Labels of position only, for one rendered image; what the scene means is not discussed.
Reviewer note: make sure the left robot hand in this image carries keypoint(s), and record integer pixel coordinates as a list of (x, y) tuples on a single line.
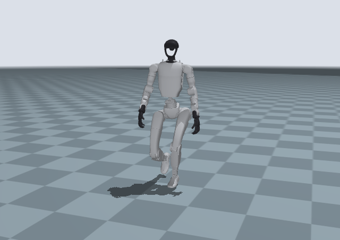
[(196, 122)]

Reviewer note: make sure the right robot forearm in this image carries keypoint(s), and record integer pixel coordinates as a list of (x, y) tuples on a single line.
[(145, 98)]

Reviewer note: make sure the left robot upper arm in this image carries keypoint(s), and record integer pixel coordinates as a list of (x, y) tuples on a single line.
[(188, 70)]

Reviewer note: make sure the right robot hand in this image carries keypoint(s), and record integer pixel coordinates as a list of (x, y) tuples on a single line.
[(140, 117)]

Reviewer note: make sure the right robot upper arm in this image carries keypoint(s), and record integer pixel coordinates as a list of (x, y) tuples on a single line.
[(151, 77)]

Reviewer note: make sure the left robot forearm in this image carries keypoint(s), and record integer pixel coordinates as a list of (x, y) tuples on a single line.
[(194, 102)]

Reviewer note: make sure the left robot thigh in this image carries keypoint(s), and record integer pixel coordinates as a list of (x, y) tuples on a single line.
[(181, 124)]

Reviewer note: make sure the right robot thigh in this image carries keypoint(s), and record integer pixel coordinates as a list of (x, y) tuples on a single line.
[(155, 133)]

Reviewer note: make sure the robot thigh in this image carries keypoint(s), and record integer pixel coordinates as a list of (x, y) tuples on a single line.
[(181, 124), (155, 133)]

